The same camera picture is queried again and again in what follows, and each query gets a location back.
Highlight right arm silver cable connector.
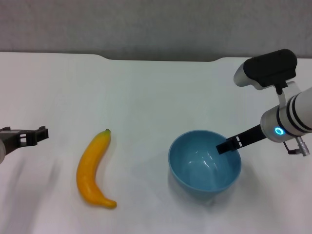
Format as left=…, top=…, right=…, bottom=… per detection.
left=282, top=136, right=312, bottom=157

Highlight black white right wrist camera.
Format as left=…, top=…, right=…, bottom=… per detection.
left=233, top=48, right=302, bottom=106

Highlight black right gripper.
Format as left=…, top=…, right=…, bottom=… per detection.
left=215, top=123, right=264, bottom=155

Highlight blue bowl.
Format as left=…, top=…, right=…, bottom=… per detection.
left=168, top=129, right=242, bottom=194

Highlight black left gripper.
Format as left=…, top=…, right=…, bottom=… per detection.
left=0, top=125, right=50, bottom=157

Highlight yellow banana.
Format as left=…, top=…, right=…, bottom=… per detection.
left=76, top=128, right=117, bottom=209

